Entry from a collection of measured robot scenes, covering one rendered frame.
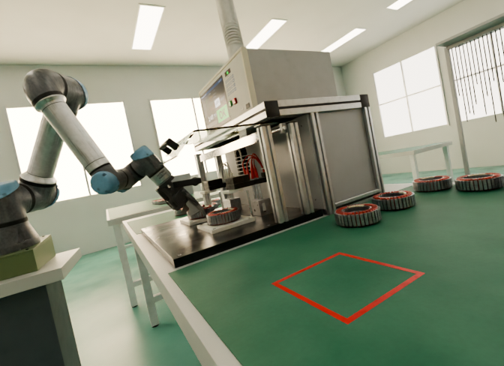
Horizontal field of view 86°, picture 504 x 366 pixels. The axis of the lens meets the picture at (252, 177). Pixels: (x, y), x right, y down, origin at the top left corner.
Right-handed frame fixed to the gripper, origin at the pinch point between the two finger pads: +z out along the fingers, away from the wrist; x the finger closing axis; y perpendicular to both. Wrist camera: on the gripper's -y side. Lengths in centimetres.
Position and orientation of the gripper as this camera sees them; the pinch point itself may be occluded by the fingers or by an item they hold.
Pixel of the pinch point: (202, 213)
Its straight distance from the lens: 114.6
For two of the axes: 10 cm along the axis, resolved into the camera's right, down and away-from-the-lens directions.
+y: -6.4, 6.6, -3.9
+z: 6.0, 7.5, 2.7
